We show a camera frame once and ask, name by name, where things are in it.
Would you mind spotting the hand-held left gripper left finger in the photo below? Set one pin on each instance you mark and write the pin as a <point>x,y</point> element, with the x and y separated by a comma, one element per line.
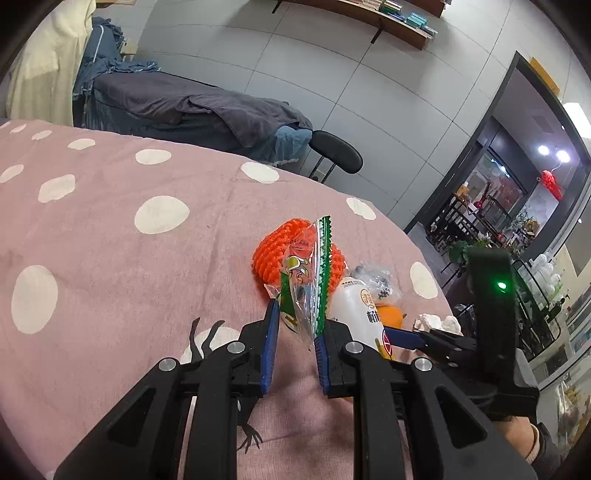
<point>271,341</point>

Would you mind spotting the crumpled white tissue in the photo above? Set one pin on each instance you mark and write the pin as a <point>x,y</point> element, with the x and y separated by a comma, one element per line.
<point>434,322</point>

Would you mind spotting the person's right hand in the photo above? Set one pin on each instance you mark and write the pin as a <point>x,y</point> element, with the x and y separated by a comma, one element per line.
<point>517,436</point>

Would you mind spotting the black door frame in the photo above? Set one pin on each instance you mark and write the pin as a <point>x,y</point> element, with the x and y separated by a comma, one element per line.
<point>471,138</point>

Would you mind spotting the orange fruit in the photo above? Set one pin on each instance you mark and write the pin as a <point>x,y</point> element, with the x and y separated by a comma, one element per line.
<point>393,317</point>

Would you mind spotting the massage bed with grey cover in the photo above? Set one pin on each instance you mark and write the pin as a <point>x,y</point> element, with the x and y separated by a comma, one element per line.
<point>184,101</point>

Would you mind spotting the yellow door sign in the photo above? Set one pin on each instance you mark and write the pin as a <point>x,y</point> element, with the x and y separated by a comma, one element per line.
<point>547,76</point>

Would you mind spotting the orange knitted ball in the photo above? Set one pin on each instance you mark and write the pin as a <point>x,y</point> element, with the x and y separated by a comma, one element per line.
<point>277,249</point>

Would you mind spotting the red hanging ornament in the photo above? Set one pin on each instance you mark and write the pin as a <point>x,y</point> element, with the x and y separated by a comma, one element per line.
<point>553,184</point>

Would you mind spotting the large white pump bottle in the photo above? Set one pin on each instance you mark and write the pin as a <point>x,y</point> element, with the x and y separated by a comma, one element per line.
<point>544,270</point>

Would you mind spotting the black side table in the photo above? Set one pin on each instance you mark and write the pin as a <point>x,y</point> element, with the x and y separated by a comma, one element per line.
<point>457,217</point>

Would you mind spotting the blue cloth heap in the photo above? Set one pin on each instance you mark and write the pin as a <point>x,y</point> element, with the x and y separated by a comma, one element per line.
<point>99,50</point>

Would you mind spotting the potted green plant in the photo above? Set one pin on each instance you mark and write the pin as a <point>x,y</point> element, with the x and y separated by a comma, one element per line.
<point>461,251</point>

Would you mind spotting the wooden wall shelf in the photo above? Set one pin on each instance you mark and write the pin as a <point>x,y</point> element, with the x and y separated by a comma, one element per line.
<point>431,7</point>
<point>351,13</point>

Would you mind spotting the square ceiling light panel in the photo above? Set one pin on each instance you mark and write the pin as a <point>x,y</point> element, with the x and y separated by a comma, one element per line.
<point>579,120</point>

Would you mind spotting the cream cloth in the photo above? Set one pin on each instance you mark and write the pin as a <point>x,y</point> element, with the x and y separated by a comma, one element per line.
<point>51,55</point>

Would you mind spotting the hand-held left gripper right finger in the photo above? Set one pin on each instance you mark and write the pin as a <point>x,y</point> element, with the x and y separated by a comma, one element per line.
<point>322,364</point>

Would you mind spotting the clear green-edged snack wrapper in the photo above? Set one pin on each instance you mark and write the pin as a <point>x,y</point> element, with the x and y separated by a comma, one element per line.
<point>302,286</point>

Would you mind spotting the white plastic bottle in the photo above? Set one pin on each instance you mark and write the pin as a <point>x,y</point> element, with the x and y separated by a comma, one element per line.
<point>355,314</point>

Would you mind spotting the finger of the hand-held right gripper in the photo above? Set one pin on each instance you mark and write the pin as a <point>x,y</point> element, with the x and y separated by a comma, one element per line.
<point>450,346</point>
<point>401,338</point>

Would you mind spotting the clear plastic bag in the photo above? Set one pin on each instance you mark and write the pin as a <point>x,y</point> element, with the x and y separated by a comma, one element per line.
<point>374,279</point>

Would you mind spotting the black stool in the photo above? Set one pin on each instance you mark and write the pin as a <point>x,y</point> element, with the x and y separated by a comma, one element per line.
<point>337,150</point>

